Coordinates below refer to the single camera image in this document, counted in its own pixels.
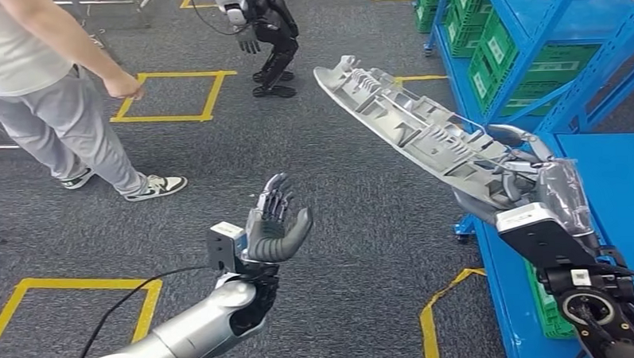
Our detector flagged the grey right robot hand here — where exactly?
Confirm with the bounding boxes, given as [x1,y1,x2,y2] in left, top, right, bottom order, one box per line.
[449,120,597,243]

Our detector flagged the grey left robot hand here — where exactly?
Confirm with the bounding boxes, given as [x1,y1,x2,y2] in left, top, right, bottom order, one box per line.
[241,170,316,266]

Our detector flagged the grey plastic wheel hubcap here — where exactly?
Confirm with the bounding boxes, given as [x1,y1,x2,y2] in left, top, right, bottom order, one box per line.
[312,49,543,216]

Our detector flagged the blue steel shelf rack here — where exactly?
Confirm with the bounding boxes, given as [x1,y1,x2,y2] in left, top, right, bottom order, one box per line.
[445,8,634,358]
[422,0,634,123]

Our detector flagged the stacked green plastic crates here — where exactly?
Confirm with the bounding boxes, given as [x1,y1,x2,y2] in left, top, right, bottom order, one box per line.
[415,0,606,121]

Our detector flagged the black humanoid robot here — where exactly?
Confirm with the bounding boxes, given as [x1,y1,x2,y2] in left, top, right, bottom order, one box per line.
[211,0,303,101]

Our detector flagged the standing person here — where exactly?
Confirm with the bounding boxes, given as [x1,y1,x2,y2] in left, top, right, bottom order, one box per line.
[0,0,189,208]

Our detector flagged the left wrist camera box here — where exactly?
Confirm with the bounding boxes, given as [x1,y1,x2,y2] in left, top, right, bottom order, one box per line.
[205,220,249,275]

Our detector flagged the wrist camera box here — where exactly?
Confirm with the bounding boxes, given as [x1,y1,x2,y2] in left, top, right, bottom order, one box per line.
[205,220,249,275]
[494,200,598,271]

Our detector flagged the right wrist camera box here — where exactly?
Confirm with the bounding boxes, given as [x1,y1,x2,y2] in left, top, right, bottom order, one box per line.
[494,200,598,271]

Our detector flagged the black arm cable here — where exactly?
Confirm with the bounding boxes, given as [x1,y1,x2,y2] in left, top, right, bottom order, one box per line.
[66,266,219,358]

